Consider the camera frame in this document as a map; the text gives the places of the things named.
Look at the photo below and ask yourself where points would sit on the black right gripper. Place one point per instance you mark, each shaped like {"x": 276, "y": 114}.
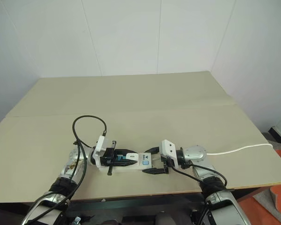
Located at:
{"x": 167, "y": 162}

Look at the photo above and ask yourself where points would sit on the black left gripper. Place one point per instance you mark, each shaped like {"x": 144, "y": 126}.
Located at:
{"x": 107, "y": 159}

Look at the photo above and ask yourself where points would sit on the white charger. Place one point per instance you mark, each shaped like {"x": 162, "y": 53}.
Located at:
{"x": 132, "y": 156}

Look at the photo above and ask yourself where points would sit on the white power strip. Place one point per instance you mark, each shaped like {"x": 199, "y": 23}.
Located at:
{"x": 144, "y": 164}

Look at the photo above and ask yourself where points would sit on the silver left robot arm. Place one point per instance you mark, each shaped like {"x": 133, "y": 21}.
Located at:
{"x": 71, "y": 161}

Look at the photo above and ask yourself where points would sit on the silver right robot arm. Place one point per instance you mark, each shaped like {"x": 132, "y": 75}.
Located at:
{"x": 197, "y": 153}

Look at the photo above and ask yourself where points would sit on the black box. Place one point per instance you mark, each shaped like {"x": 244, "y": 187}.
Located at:
{"x": 276, "y": 134}

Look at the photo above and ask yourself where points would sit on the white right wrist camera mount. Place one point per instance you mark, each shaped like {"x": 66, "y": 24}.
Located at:
{"x": 168, "y": 147}

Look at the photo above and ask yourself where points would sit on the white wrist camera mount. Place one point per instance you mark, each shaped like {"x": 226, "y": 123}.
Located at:
{"x": 100, "y": 146}
{"x": 168, "y": 147}

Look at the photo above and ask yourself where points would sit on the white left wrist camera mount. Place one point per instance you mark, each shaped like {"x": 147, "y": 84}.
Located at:
{"x": 100, "y": 146}

